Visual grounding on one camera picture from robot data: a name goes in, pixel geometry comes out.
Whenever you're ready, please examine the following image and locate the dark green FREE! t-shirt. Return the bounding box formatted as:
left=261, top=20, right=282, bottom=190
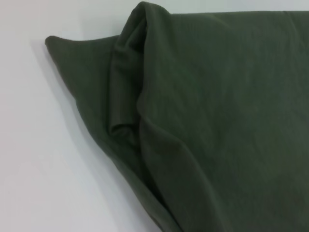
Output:
left=44, top=1, right=309, bottom=232

